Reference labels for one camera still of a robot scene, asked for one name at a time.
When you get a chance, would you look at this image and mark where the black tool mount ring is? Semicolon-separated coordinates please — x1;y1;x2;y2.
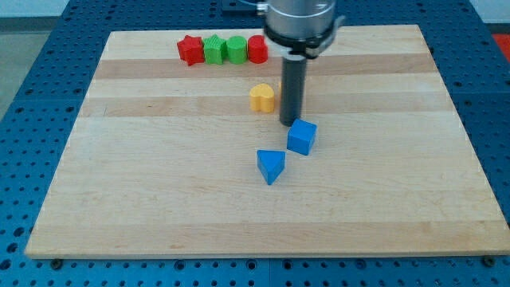
263;16;345;59

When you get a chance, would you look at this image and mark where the red star block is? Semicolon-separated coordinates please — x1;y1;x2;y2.
177;35;205;66

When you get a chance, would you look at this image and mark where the wooden board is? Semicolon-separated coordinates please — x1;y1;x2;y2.
25;25;509;259

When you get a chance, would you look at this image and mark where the green star block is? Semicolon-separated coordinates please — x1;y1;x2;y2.
202;34;227;65

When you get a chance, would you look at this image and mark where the yellow heart block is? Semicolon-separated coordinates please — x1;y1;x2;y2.
249;83;275;113

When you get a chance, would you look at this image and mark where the red rounded block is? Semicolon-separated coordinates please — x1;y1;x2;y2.
248;35;269;64

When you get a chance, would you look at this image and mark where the blue cube block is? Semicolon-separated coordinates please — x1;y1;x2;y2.
287;119;317;155

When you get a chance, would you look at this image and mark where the blue triangular prism block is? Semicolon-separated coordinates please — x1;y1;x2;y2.
257;150;286;185

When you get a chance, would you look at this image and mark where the green cylinder block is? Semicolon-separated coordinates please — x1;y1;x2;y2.
226;36;247;65

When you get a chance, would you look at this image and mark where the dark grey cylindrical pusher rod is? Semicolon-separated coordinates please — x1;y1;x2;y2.
280;54;307;127

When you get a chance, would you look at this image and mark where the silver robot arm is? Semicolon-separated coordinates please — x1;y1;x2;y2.
256;0;346;127

